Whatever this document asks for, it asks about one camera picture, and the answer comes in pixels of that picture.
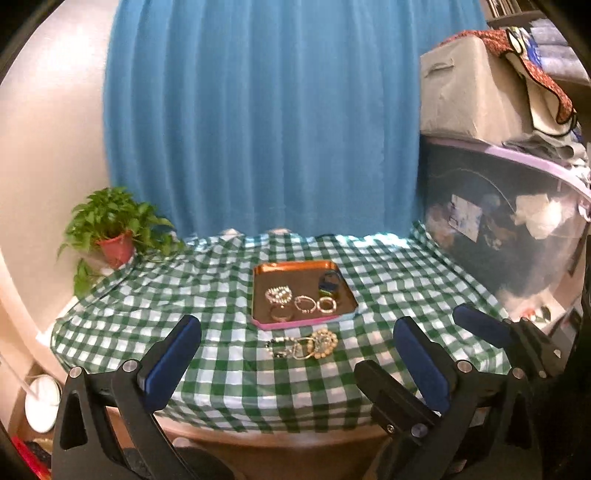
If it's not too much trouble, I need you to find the blue curtain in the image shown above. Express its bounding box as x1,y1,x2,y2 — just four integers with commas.
103,1,486,237

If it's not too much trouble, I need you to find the clear crystal bead bracelet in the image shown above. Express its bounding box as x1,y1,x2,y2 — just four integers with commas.
264,285,294,305

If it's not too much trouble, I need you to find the green potted plant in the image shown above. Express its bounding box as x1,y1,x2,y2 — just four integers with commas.
56,187,185,299

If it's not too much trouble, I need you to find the black white stone bracelet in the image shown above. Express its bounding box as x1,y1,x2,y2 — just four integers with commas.
264,336,306,360

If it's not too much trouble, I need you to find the dark plastic storage bin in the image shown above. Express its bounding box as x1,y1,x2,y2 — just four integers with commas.
420,136,590,319

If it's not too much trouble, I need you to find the pink copper metal tray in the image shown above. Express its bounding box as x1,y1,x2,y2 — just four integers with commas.
250,260,359,331

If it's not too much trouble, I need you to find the black green smart watch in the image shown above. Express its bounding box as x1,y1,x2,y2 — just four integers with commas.
318,270,342,300

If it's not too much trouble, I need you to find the grey fabric storage box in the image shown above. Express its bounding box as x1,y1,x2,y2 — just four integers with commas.
421,36,533,145

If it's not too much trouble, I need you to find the pearl bar brooch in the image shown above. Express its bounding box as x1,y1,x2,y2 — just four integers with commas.
270,305,294,323

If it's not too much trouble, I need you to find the green white checkered tablecloth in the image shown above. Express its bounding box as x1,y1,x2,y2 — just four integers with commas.
50,224,509,434

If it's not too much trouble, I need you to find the large wooden bead bracelet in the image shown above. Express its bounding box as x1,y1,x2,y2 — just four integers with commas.
307,327,340,361

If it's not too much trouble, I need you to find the patterned red cloth bag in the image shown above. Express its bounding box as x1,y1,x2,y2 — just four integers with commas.
442,27,577,138

